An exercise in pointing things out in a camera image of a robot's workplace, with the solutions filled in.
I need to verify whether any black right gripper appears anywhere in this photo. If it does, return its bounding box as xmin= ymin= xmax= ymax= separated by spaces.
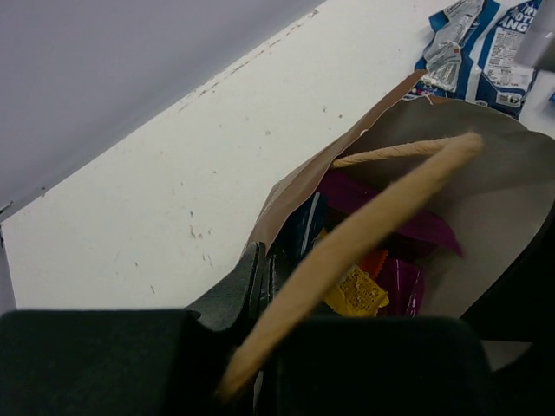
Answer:
xmin=461 ymin=211 xmax=554 ymax=370

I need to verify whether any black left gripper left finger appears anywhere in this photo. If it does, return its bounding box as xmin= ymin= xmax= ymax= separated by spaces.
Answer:
xmin=1 ymin=244 xmax=264 ymax=415

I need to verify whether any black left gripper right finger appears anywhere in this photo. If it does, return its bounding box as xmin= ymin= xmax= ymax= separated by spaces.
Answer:
xmin=253 ymin=246 xmax=508 ymax=416

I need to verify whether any brown paper bag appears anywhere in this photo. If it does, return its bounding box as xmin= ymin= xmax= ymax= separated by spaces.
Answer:
xmin=215 ymin=70 xmax=554 ymax=415

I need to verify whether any blue white snack bag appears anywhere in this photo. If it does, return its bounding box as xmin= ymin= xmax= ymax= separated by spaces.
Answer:
xmin=408 ymin=0 xmax=541 ymax=120

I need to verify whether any yellow snack packet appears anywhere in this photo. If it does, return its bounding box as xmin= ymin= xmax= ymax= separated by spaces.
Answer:
xmin=323 ymin=266 xmax=389 ymax=317

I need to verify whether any orange snack packet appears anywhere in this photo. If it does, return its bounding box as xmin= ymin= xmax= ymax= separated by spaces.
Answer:
xmin=357 ymin=250 xmax=389 ymax=281

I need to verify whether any small magenta snack packet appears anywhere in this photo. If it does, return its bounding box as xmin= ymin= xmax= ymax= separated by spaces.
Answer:
xmin=376 ymin=258 xmax=425 ymax=317

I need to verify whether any dark blue snack packet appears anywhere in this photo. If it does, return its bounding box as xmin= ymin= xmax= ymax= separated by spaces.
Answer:
xmin=277 ymin=192 xmax=328 ymax=265

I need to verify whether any magenta snack wrapper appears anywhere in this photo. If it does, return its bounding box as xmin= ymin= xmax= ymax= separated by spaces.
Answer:
xmin=317 ymin=170 xmax=463 ymax=263

